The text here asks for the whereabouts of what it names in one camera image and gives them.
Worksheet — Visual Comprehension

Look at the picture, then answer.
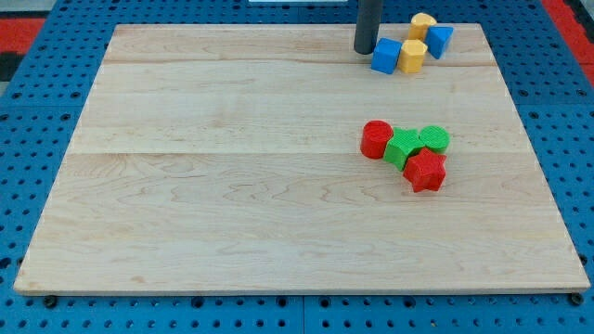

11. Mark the yellow heart block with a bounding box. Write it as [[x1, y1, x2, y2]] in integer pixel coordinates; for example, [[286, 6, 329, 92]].
[[407, 12, 437, 41]]

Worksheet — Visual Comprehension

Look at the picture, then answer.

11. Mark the red cylinder block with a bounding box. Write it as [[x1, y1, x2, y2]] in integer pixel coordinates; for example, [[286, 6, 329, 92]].
[[360, 120, 394, 159]]

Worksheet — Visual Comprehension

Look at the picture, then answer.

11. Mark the light wooden board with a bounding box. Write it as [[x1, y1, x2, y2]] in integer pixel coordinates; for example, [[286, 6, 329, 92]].
[[14, 23, 590, 296]]

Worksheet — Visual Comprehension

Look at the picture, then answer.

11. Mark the green star block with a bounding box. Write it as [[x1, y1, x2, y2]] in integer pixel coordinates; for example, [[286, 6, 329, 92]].
[[382, 128, 424, 172]]

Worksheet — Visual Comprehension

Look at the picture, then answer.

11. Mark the red star block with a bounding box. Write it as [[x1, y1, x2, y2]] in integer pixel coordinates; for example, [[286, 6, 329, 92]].
[[403, 148, 446, 192]]

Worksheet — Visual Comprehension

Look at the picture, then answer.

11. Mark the green cylinder block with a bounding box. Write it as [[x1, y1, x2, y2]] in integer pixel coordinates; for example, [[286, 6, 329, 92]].
[[419, 125, 450, 154]]

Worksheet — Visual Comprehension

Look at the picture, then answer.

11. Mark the blue cube block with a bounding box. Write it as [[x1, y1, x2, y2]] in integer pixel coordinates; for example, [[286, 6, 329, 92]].
[[370, 38, 403, 74]]

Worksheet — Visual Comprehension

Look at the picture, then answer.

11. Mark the yellow hexagon block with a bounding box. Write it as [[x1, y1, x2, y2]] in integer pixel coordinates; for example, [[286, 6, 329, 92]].
[[397, 39, 428, 73]]

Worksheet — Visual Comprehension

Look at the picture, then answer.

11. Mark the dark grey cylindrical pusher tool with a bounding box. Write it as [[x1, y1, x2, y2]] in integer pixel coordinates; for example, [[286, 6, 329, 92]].
[[354, 0, 383, 55]]

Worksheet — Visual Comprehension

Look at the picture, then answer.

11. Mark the blue triangle block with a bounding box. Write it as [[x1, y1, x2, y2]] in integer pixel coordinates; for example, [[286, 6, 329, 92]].
[[425, 26, 454, 59]]

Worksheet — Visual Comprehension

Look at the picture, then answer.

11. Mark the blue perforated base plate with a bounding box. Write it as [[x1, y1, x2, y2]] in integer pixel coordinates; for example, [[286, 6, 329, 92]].
[[1, 1, 593, 333]]

